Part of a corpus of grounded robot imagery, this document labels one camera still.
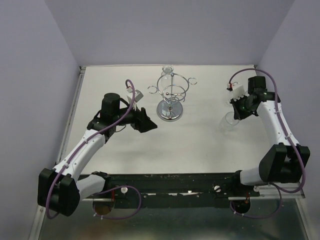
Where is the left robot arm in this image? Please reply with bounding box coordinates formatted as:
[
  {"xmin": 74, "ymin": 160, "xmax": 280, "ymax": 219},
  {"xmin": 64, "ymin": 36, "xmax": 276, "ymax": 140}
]
[{"xmin": 37, "ymin": 90, "xmax": 158, "ymax": 217}]

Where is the aluminium frame rail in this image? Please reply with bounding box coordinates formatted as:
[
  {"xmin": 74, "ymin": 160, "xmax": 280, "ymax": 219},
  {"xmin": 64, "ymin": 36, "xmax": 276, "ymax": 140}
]
[{"xmin": 27, "ymin": 65, "xmax": 87, "ymax": 240}]

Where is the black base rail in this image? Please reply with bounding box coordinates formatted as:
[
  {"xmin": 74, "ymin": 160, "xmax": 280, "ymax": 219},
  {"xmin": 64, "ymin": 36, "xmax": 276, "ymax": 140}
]
[{"xmin": 89, "ymin": 172, "xmax": 260, "ymax": 209}]

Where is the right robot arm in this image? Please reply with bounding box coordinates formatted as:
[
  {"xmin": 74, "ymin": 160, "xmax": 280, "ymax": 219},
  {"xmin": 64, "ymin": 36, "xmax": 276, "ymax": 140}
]
[{"xmin": 228, "ymin": 76, "xmax": 310, "ymax": 196}]

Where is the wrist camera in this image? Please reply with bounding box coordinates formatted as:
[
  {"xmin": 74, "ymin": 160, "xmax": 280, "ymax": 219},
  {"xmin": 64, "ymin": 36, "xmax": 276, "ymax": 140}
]
[
  {"xmin": 227, "ymin": 82, "xmax": 246, "ymax": 101},
  {"xmin": 126, "ymin": 86, "xmax": 144, "ymax": 110}
]

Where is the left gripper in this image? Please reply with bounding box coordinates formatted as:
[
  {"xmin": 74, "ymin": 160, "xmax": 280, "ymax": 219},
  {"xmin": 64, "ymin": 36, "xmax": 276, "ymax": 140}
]
[{"xmin": 113, "ymin": 100, "xmax": 158, "ymax": 133}]

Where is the chrome wine glass rack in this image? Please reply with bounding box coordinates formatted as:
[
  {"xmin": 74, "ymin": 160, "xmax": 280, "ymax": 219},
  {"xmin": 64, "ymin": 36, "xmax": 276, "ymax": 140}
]
[{"xmin": 147, "ymin": 72, "xmax": 198, "ymax": 122}]

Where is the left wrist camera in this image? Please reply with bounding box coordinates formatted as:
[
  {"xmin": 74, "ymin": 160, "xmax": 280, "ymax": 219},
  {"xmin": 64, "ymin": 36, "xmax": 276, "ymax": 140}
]
[{"xmin": 126, "ymin": 86, "xmax": 144, "ymax": 110}]

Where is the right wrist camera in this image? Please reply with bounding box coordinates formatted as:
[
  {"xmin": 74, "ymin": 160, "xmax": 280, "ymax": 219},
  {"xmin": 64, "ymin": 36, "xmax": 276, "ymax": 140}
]
[{"xmin": 227, "ymin": 82, "xmax": 246, "ymax": 101}]

